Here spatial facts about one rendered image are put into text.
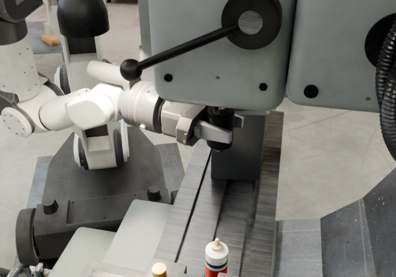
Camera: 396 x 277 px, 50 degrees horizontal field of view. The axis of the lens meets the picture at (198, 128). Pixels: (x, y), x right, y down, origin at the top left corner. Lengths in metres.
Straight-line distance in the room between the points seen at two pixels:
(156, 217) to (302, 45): 0.66
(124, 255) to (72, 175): 0.80
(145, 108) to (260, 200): 0.39
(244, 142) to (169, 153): 1.12
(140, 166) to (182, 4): 1.24
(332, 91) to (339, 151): 2.38
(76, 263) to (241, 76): 0.75
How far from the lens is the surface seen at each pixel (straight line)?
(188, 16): 0.55
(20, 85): 0.97
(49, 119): 0.95
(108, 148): 1.54
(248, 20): 0.50
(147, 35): 0.66
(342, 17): 0.51
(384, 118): 0.40
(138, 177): 1.67
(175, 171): 1.96
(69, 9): 0.63
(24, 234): 1.54
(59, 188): 1.69
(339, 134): 3.09
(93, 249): 1.18
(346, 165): 2.81
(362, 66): 0.54
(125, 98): 0.76
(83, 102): 0.80
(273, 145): 1.18
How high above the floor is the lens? 1.61
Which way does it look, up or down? 33 degrees down
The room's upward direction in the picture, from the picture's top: straight up
